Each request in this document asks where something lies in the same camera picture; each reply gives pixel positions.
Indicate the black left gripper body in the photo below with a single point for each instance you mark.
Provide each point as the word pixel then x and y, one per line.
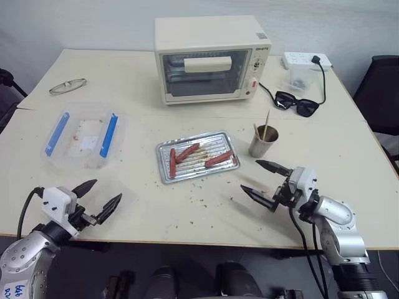
pixel 79 218

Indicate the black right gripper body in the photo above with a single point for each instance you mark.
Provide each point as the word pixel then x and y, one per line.
pixel 285 194

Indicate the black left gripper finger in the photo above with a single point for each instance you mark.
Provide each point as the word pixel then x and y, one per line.
pixel 84 188
pixel 109 208

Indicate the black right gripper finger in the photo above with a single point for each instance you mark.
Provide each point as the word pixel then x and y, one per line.
pixel 275 168
pixel 258 197

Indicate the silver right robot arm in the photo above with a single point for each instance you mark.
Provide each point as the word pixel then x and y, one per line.
pixel 339 224

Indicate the wooden stick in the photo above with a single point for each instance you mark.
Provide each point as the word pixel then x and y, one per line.
pixel 266 124

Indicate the metal cup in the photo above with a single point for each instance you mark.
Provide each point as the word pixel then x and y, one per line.
pixel 260 146

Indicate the clear box with blue clips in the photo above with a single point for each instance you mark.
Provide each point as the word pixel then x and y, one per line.
pixel 84 134

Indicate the red sausage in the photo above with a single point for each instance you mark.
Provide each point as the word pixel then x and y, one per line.
pixel 187 152
pixel 172 163
pixel 219 159

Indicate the silver metal baking tray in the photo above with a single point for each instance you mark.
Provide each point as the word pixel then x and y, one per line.
pixel 199 172

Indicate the black sunglasses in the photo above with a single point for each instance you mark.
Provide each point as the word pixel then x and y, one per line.
pixel 304 107

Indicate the dark brown block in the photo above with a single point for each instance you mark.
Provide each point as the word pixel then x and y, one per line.
pixel 120 285

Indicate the dark rounded shape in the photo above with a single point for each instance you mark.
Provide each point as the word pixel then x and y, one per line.
pixel 162 283

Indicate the small clear plastic container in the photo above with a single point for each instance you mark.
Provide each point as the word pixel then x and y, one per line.
pixel 300 79

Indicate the white power strip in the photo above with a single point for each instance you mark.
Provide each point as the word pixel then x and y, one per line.
pixel 297 59

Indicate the black office chair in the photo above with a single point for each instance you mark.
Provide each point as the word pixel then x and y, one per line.
pixel 378 93

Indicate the cream toaster oven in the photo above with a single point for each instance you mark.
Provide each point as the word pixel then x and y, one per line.
pixel 205 34

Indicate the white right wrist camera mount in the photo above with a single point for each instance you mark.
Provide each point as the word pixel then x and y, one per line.
pixel 304 180

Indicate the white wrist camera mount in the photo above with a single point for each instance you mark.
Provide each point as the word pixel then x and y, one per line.
pixel 57 201
pixel 304 180

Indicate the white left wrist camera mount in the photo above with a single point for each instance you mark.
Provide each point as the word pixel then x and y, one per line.
pixel 57 201

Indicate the clear frame eyeglasses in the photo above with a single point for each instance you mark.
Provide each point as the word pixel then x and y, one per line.
pixel 67 85

